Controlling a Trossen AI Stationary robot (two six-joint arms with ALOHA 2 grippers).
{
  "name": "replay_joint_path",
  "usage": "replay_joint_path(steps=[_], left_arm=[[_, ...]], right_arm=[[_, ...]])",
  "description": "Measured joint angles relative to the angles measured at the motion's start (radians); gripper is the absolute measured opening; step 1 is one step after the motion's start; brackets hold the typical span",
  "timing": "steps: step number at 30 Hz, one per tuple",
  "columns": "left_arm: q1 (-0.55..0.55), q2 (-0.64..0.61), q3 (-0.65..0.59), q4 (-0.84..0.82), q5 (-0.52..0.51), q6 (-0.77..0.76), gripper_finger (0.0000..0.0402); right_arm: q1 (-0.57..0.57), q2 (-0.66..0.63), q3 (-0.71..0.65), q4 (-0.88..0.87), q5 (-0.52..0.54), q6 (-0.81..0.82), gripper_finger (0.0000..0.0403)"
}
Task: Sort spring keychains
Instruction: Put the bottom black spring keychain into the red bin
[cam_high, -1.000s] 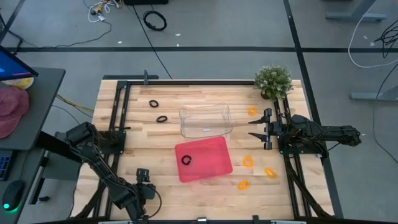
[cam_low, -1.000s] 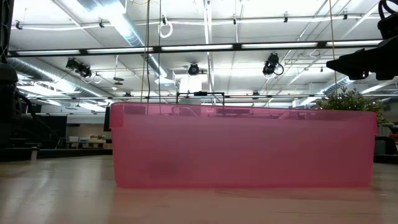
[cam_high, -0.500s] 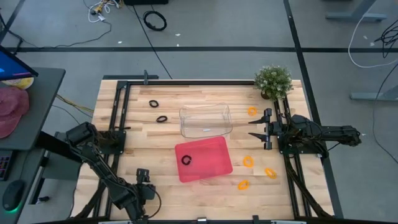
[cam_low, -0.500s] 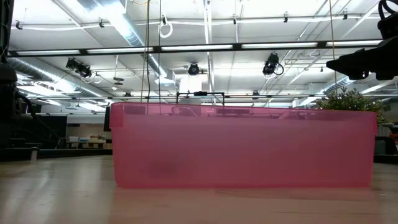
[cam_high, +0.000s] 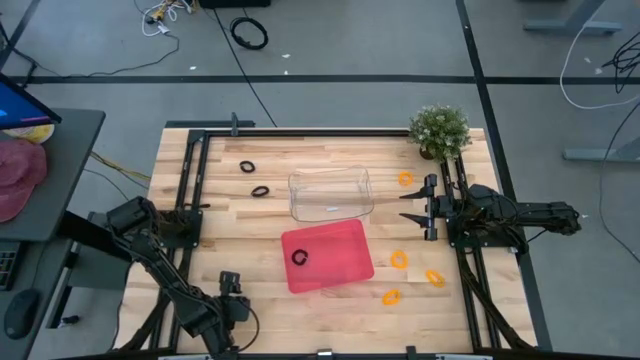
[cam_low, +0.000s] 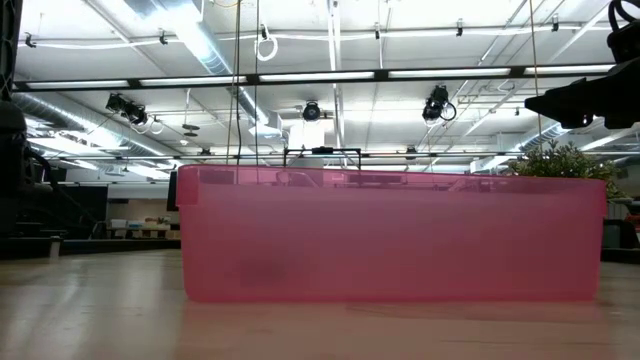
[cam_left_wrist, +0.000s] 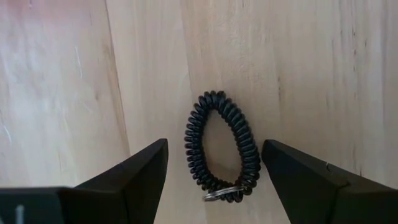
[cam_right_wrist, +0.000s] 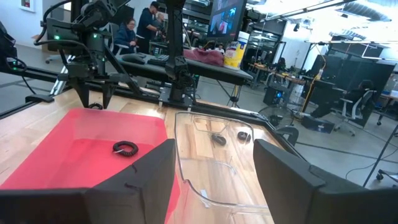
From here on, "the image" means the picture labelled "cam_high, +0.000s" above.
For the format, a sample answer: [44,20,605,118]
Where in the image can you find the grey desk foot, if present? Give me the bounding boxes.
[522,0,624,37]
[561,134,640,164]

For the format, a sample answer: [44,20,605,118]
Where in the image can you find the black aluminium table frame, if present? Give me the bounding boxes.
[113,112,554,360]

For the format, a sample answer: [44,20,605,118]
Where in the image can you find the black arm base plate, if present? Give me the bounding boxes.
[132,208,204,250]
[446,209,521,250]

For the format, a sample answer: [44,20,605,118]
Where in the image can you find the tangled black cables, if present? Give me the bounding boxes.
[601,30,640,95]

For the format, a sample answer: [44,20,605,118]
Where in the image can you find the white and yellow cable bundle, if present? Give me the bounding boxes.
[132,0,195,38]

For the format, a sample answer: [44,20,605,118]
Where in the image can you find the thin black floor cable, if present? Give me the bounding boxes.
[0,19,181,80]

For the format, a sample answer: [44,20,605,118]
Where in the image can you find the black keyboard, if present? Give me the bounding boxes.
[0,240,22,293]

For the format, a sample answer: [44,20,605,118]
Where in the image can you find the yellow round object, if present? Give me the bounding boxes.
[1,123,56,146]

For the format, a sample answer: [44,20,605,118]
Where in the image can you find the clear plastic bin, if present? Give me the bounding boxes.
[287,164,376,224]

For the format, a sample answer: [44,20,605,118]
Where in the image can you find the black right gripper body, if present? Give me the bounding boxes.
[424,173,454,243]

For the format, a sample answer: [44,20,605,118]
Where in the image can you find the potted green plant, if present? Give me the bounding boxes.
[407,103,473,164]

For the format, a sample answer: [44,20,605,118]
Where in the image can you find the pink translucent plastic bin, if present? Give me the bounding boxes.
[279,218,376,295]

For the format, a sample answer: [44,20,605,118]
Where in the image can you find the dark grey side desk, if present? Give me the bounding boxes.
[0,108,134,360]

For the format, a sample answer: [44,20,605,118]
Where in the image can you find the curved black floor cable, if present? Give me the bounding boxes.
[597,99,640,265]

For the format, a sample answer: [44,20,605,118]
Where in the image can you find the white floor cable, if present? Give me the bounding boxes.
[558,22,640,111]

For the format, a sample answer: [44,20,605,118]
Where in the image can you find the coiled black cable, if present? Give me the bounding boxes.
[229,16,270,52]

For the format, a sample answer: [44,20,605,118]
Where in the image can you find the black box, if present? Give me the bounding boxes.
[198,0,273,10]

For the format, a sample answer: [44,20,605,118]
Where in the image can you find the pink cap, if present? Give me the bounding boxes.
[0,138,49,224]

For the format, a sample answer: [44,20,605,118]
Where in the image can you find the black computer mouse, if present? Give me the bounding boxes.
[3,288,42,341]

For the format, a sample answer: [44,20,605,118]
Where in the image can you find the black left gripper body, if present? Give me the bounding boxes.
[218,271,252,323]

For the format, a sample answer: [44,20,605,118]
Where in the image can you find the computer monitor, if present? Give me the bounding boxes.
[0,72,63,132]

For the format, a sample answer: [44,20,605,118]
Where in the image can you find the long black floor cable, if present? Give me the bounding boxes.
[212,7,279,129]

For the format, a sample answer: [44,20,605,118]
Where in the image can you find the yellow and black wires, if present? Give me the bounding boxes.
[82,150,152,201]

